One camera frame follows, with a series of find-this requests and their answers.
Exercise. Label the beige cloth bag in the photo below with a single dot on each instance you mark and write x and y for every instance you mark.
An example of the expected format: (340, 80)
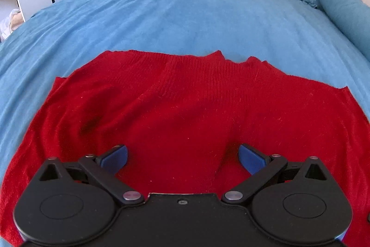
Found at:
(11, 22)

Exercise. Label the rolled blue duvet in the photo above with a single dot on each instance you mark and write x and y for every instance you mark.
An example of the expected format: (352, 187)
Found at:
(347, 9)

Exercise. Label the red knit sweater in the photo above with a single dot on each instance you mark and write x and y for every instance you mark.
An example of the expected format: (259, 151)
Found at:
(173, 108)

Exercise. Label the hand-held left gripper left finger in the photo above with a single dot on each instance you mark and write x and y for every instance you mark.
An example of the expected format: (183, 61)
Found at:
(115, 159)

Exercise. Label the bed with blue sheet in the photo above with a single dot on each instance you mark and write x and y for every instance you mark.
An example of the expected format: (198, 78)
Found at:
(144, 12)

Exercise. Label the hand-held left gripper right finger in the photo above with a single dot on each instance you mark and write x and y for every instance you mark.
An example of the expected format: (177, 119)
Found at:
(250, 160)

